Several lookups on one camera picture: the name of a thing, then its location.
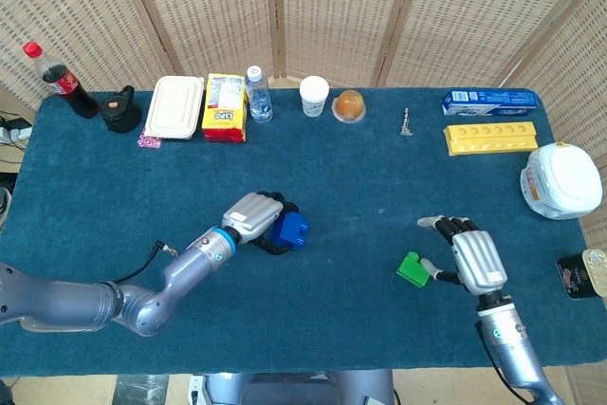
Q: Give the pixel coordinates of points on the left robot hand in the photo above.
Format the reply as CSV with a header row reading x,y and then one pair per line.
x,y
251,217

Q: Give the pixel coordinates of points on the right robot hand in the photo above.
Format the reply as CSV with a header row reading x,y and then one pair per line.
x,y
479,258

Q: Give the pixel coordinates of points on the blue toy brick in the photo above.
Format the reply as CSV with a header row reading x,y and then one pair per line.
x,y
290,229

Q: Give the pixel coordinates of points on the green toy brick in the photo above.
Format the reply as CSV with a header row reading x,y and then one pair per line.
x,y
410,272

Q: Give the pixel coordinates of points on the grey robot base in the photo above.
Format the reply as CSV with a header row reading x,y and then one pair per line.
x,y
294,388

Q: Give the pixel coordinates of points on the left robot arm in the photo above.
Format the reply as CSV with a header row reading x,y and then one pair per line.
x,y
142,300

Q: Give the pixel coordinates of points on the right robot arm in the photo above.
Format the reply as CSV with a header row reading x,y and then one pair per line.
x,y
509,343

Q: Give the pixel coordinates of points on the teal table cloth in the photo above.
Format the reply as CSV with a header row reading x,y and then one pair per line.
x,y
332,172

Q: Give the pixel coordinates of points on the yellow red snack bag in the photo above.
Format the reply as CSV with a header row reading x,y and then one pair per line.
x,y
224,111

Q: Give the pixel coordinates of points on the white round pot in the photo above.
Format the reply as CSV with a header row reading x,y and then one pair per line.
x,y
564,182

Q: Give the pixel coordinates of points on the clear water bottle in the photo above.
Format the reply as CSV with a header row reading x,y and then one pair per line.
x,y
260,101

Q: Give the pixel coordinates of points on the yellow plastic tray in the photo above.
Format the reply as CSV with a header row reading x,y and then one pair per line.
x,y
491,139

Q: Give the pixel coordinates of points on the pink patterned packet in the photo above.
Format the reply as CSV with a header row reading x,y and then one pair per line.
x,y
148,141

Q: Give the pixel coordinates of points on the white paper cup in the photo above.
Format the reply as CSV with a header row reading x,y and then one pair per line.
x,y
314,97

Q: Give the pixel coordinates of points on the beige lidded lunch box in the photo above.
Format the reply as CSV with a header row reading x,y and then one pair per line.
x,y
173,106

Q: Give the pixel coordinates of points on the orange jelly cup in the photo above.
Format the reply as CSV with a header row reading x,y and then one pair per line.
x,y
349,106

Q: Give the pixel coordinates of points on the small metal clip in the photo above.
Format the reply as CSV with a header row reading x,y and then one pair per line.
x,y
406,123

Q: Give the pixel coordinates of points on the blue white toothpaste box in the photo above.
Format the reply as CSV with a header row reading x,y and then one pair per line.
x,y
491,104

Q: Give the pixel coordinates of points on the black pot with pestle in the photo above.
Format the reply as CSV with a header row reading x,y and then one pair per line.
x,y
121,115

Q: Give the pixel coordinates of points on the cola bottle red cap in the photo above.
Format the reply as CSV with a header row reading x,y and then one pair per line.
x,y
71,89

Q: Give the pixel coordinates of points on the woven folding screen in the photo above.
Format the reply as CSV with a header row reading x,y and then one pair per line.
x,y
332,11

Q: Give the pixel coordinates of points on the white power strip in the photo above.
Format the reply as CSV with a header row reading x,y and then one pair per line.
x,y
16,132

